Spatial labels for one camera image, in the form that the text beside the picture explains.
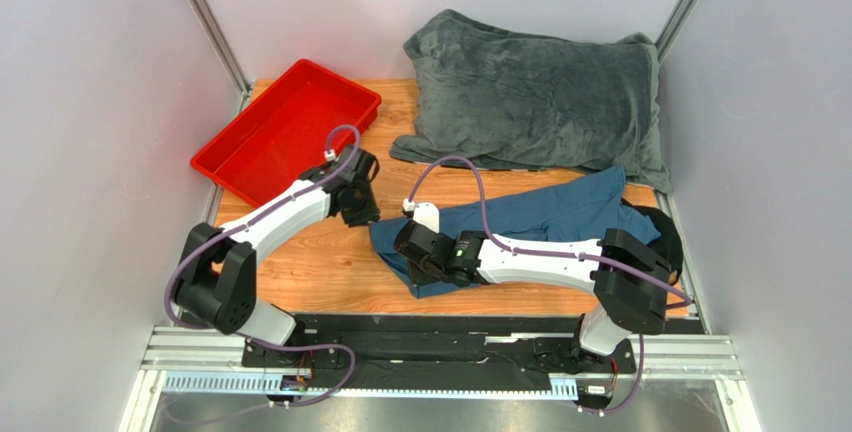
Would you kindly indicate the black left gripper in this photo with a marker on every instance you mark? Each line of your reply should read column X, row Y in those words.
column 369, row 212

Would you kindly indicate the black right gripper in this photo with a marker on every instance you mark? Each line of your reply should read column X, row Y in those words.
column 410, row 248

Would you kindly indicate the blue t shirt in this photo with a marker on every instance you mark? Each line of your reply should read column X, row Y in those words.
column 579, row 210

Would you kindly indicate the black baseball cap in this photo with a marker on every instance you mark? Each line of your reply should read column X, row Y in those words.
column 669, row 245

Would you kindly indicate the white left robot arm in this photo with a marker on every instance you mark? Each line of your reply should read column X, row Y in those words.
column 216, row 278

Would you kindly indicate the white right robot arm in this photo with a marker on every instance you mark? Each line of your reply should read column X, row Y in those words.
column 628, row 279

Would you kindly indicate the red plastic tray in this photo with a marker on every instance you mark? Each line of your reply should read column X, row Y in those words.
column 283, row 132

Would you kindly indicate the grey plush pillow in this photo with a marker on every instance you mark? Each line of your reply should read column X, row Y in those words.
column 515, row 101

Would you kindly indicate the left aluminium frame post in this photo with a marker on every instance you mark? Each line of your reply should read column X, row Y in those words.
column 221, row 46

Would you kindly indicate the aluminium frame post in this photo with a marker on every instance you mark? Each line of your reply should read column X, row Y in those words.
column 677, row 19
column 221, row 46

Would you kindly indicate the right aluminium frame post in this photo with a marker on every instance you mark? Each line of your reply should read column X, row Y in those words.
column 677, row 19

